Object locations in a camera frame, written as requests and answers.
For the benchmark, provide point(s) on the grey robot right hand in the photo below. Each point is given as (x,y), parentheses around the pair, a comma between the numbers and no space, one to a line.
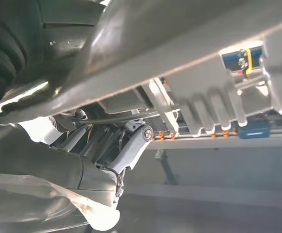
(34,154)

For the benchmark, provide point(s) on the blue box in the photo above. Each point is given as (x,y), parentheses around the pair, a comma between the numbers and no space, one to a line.
(254,130)

